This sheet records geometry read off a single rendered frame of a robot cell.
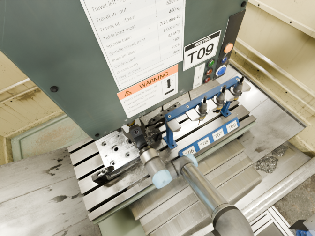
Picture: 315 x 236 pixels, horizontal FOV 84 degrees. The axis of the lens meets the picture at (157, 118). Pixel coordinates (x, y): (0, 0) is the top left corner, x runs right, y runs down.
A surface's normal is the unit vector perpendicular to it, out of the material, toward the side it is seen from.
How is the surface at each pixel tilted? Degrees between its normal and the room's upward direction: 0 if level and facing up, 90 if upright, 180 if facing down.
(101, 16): 90
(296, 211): 0
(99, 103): 90
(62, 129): 0
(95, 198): 0
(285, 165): 17
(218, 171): 8
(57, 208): 24
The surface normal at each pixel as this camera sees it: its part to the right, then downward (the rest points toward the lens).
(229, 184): 0.03, -0.56
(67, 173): 0.28, -0.64
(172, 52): 0.50, 0.73
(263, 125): -0.43, -0.26
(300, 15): -0.87, 0.47
